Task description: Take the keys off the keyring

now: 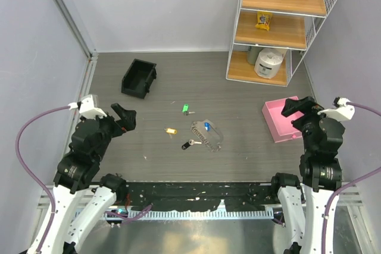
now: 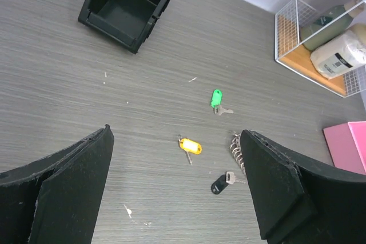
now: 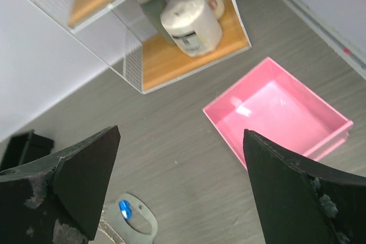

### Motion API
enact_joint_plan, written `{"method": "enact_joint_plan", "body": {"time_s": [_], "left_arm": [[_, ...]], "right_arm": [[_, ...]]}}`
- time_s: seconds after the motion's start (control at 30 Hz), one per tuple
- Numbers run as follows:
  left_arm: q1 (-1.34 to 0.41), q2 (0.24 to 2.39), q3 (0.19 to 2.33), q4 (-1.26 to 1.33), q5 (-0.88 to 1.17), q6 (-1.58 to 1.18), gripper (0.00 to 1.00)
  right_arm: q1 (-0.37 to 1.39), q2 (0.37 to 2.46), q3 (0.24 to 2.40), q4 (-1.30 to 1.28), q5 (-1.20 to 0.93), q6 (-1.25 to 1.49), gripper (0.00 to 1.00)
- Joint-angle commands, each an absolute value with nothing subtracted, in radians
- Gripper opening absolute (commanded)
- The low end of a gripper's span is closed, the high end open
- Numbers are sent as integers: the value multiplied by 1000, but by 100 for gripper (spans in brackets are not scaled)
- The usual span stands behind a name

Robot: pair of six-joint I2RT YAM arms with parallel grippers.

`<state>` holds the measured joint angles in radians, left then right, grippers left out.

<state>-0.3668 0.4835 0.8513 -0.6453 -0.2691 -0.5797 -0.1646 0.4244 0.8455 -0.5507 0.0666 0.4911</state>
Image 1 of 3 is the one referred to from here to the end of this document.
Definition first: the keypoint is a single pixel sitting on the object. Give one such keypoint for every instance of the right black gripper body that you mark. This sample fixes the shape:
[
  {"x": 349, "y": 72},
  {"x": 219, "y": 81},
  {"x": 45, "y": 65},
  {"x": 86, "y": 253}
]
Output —
[{"x": 307, "y": 122}]

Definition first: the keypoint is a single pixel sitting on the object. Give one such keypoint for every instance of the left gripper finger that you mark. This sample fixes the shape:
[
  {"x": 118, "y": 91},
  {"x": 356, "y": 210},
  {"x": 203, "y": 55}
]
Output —
[
  {"x": 120, "y": 111},
  {"x": 129, "y": 119}
]

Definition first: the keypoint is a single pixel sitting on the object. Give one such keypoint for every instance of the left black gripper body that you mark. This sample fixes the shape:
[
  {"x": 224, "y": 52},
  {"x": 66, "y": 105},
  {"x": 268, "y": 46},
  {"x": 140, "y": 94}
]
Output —
[{"x": 111, "y": 127}]

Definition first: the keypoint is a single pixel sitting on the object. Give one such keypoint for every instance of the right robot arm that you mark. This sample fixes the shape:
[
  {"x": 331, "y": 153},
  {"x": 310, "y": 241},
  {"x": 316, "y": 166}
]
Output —
[{"x": 309, "y": 204}]

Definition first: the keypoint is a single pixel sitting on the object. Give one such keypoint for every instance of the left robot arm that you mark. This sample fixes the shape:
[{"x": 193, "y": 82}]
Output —
[{"x": 62, "y": 231}]

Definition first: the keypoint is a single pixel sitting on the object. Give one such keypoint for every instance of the pink plastic tray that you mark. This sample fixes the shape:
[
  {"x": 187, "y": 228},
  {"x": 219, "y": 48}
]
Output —
[{"x": 280, "y": 127}]

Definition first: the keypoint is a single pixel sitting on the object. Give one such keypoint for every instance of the black plastic bin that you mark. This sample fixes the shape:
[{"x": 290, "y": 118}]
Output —
[{"x": 138, "y": 78}]

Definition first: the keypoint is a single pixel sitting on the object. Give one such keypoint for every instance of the yellow tagged key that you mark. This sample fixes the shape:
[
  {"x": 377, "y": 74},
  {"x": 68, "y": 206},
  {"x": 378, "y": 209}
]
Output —
[{"x": 171, "y": 132}]

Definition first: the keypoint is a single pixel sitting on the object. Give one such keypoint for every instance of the white paper roll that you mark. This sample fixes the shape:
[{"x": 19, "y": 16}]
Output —
[{"x": 268, "y": 62}]

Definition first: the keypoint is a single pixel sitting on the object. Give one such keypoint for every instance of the green tagged key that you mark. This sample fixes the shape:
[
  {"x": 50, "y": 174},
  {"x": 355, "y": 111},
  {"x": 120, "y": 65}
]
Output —
[{"x": 186, "y": 111}]

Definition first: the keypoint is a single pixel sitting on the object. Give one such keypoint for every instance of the black tagged key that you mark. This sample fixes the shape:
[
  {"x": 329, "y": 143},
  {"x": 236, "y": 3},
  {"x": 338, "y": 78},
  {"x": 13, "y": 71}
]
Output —
[{"x": 190, "y": 143}]

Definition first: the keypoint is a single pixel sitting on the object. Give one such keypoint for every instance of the grey can on shelf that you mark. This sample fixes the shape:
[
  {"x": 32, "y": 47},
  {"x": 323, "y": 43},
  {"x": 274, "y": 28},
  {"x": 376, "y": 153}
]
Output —
[{"x": 252, "y": 54}]

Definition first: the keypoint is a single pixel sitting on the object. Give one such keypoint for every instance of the yellow snack bag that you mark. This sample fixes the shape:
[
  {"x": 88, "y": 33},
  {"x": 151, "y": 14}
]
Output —
[{"x": 263, "y": 20}]

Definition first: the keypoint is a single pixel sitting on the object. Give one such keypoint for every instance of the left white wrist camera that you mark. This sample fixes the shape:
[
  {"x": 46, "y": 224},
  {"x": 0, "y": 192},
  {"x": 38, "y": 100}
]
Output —
[{"x": 88, "y": 107}]

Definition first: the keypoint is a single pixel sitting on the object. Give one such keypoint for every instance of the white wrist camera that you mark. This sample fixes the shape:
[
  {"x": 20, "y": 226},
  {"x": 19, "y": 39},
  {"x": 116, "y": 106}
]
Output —
[
  {"x": 342, "y": 110},
  {"x": 88, "y": 107}
]

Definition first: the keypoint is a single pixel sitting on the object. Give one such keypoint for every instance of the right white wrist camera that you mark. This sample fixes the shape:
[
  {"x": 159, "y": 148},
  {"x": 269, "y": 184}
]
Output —
[{"x": 342, "y": 110}]

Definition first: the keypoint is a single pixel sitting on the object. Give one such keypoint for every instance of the white wire wooden shelf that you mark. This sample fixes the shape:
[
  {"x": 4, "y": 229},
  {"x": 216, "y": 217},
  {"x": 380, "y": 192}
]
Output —
[{"x": 294, "y": 26}]

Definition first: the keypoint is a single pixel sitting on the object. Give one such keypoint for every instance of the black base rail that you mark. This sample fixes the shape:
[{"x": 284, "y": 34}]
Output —
[{"x": 198, "y": 197}]

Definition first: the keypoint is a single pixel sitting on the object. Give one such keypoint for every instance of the white slotted cable duct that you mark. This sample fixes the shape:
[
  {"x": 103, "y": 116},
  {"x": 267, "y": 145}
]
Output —
[{"x": 219, "y": 214}]

